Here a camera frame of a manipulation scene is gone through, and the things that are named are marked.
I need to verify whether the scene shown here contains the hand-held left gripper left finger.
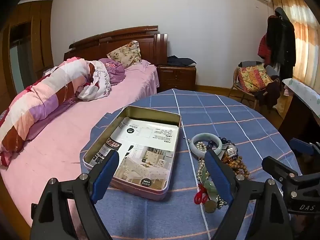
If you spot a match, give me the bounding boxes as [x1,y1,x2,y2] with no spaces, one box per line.
[30,150,120,240]

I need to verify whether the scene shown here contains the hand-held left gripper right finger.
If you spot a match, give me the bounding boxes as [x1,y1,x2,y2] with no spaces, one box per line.
[204,149,295,240]

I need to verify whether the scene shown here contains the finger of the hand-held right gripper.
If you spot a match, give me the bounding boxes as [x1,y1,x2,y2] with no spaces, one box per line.
[289,137,320,158]
[261,156,302,188]

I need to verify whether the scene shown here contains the green jade bangle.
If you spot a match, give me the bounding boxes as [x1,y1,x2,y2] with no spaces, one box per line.
[200,165,220,203]

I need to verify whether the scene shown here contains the white pearl necklace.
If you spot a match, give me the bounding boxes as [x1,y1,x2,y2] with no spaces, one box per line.
[196,141,227,208]

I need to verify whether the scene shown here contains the silver metal wristwatch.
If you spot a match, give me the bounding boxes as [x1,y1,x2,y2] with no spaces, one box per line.
[219,142,238,161]

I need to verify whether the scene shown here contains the dark blue bead bracelet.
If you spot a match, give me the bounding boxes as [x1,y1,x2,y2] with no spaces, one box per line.
[211,136,232,151]

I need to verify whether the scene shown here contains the pale translucent jade bangle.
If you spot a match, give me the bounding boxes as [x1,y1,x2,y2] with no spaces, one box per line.
[189,132,223,157]

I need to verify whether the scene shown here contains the rectangular metal tin box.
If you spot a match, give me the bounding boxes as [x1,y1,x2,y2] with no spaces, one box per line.
[80,105,182,202]

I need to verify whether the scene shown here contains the dark wooden desk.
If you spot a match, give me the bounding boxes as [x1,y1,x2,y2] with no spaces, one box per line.
[277,79,320,146]

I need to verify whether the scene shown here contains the gold round pendant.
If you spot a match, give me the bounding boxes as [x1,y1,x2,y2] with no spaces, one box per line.
[204,200,218,214]

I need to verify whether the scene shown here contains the printed paper tin lining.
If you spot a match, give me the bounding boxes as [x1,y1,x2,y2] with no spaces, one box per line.
[89,118,179,193]

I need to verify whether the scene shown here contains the pink bed sheet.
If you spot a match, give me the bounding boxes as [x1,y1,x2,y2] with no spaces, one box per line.
[0,59,160,230]

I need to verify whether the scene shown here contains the white green desk cover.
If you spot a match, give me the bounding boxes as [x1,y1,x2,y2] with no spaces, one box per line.
[282,78,320,118]

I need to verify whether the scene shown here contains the dark maroon clothes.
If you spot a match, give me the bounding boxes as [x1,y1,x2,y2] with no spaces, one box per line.
[254,79,281,110]

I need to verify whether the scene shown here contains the blue checked tablecloth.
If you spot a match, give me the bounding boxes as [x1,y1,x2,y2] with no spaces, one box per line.
[80,88,303,240]

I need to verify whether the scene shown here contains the colourful patterned cushion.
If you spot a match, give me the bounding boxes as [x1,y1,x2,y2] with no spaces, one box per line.
[237,63,274,93]

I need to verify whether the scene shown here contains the rattan chair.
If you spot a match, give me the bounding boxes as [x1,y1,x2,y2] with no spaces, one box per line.
[228,61,281,110]

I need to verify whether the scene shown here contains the pink patchwork quilt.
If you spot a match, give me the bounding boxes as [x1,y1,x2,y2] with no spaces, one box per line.
[0,57,112,167]

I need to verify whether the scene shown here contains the purple blanket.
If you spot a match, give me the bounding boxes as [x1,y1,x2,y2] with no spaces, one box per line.
[98,58,126,85]

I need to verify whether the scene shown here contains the hanging black coat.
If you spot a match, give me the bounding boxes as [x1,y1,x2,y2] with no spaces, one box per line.
[265,7,297,81]

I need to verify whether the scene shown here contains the hanging red garment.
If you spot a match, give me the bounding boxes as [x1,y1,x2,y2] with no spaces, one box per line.
[258,34,272,61]

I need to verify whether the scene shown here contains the wooden nightstand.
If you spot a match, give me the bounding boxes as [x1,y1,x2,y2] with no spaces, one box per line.
[157,64,197,93]

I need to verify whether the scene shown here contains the orange patterned curtain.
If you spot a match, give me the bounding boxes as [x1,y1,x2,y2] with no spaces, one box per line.
[271,0,320,90]

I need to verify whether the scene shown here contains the floral pillow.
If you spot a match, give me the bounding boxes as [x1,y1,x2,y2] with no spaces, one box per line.
[107,40,143,68]

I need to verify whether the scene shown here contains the dark folded clothes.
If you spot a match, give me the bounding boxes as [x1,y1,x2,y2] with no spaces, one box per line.
[167,55,197,67]

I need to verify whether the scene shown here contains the wooden bed with headboard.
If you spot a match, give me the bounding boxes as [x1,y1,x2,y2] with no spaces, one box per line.
[0,25,168,240]

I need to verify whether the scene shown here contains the wooden wardrobe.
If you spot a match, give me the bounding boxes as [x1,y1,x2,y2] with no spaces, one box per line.
[0,1,54,113]

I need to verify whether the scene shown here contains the brown wooden bead bracelet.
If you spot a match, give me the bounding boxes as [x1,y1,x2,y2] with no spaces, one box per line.
[224,155,250,181]

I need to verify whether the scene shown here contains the red knotted cord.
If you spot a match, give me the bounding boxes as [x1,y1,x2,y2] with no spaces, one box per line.
[194,183,209,205]

